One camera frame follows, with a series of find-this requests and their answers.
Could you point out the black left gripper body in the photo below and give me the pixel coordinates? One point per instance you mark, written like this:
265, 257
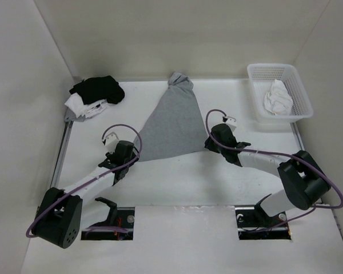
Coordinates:
132, 158

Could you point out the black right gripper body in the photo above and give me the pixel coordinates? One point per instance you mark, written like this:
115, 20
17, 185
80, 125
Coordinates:
214, 148

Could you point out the grey tank top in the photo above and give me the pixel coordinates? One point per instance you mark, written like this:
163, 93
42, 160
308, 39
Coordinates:
176, 126

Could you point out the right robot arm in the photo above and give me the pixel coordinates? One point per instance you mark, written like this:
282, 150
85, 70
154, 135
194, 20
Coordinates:
303, 181

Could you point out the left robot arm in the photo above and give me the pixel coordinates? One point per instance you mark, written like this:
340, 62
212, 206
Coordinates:
79, 209

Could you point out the white folded tank top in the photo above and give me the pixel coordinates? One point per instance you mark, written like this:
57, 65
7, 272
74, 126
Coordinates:
77, 110

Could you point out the white crumpled tank top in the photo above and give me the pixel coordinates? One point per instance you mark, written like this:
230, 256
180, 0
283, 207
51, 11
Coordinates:
277, 100

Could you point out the black folded tank top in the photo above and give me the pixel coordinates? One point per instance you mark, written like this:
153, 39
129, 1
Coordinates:
99, 88

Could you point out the white plastic mesh basket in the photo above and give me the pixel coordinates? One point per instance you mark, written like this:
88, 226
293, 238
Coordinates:
261, 76

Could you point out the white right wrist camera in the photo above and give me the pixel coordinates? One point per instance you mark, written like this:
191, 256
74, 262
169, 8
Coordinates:
230, 122

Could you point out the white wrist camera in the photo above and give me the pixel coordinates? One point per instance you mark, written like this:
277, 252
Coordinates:
230, 122
110, 142

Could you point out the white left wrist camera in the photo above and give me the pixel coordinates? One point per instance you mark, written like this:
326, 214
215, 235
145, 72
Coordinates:
110, 142

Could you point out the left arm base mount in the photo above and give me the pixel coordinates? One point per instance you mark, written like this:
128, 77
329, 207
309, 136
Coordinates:
103, 219

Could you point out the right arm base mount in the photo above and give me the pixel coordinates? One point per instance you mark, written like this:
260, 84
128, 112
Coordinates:
253, 225

